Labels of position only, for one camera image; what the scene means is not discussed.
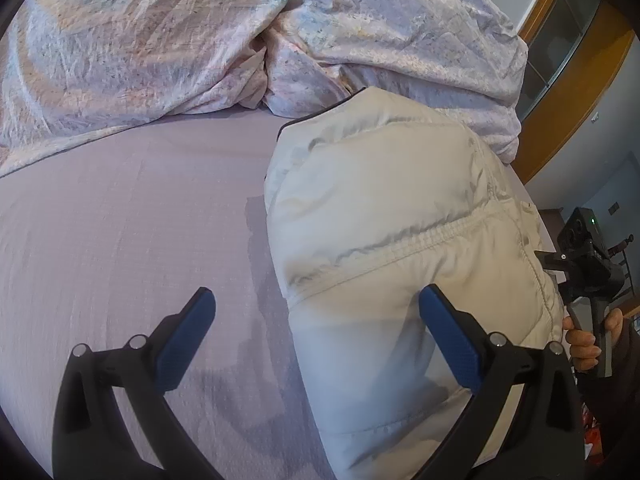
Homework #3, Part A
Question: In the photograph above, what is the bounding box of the wooden wardrobe with glass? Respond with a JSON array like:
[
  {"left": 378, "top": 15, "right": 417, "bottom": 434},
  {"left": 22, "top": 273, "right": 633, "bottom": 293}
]
[{"left": 467, "top": 0, "right": 638, "bottom": 186}]

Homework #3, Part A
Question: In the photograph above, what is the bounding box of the pink floral duvet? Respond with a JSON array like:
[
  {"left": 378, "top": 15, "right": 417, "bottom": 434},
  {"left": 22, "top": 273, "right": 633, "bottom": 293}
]
[{"left": 0, "top": 0, "right": 530, "bottom": 177}]

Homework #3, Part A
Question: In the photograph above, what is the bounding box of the white puffer vest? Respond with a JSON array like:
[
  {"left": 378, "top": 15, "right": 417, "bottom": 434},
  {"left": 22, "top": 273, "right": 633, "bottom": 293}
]
[{"left": 262, "top": 86, "right": 568, "bottom": 480}]

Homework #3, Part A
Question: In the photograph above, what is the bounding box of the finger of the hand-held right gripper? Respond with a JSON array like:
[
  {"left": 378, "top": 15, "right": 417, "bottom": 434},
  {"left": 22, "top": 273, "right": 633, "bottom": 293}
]
[{"left": 534, "top": 250, "right": 572, "bottom": 275}]

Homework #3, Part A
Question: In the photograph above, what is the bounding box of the person's right hand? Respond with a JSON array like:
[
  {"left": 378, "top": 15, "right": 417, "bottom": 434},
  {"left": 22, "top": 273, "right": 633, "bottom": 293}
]
[{"left": 562, "top": 307, "right": 625, "bottom": 373}]

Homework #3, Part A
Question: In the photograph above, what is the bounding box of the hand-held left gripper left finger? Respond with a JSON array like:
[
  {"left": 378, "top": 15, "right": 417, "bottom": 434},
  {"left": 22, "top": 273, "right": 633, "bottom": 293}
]
[{"left": 52, "top": 287, "right": 221, "bottom": 480}]

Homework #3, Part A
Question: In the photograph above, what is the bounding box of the wooden chair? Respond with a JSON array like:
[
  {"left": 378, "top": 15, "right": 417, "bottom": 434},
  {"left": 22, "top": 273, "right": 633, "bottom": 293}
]
[{"left": 612, "top": 232, "right": 640, "bottom": 306}]

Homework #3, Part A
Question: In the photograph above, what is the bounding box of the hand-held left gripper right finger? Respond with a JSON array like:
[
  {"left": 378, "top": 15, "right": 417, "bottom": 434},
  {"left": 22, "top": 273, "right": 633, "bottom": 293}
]
[{"left": 417, "top": 284, "right": 586, "bottom": 480}]

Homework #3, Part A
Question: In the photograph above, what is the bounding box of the lavender bed sheet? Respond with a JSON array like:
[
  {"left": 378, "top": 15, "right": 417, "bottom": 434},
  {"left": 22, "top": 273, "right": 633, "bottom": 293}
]
[{"left": 0, "top": 107, "right": 556, "bottom": 480}]

